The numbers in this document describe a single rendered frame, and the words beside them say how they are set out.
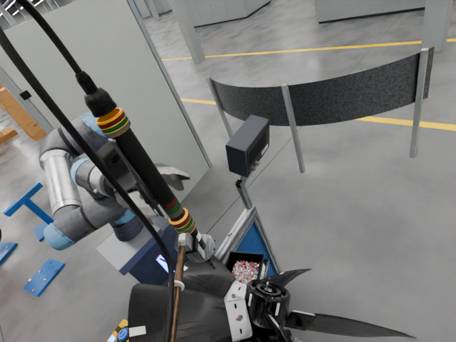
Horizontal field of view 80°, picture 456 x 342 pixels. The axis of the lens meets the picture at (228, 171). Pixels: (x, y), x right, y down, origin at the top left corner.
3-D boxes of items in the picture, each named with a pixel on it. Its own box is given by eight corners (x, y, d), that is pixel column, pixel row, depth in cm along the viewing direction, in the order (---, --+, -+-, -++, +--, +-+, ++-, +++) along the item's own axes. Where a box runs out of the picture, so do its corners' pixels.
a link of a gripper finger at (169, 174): (203, 184, 56) (165, 187, 59) (191, 162, 52) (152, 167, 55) (199, 195, 54) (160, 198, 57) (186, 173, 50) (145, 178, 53)
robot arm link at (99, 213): (102, 221, 78) (77, 195, 72) (136, 200, 81) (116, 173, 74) (105, 238, 72) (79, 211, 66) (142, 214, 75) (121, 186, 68)
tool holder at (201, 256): (215, 268, 58) (197, 241, 52) (185, 274, 59) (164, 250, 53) (216, 233, 65) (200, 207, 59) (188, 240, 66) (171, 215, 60)
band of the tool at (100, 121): (127, 134, 41) (117, 117, 39) (103, 142, 41) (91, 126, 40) (134, 120, 44) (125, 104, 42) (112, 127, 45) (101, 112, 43)
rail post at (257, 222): (283, 286, 197) (254, 219, 150) (278, 283, 199) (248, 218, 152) (285, 281, 199) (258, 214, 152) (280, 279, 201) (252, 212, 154)
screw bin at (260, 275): (257, 310, 110) (252, 302, 106) (220, 303, 118) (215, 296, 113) (267, 262, 125) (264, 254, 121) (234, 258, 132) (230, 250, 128)
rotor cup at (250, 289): (295, 337, 74) (304, 290, 74) (271, 360, 62) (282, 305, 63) (251, 313, 83) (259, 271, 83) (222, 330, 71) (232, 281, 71)
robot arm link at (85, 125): (125, 198, 139) (53, 121, 95) (151, 182, 142) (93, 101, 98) (134, 215, 132) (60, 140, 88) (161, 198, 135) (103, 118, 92)
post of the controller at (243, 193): (250, 210, 146) (239, 184, 134) (245, 208, 147) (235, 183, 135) (253, 205, 147) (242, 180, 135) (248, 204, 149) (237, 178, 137)
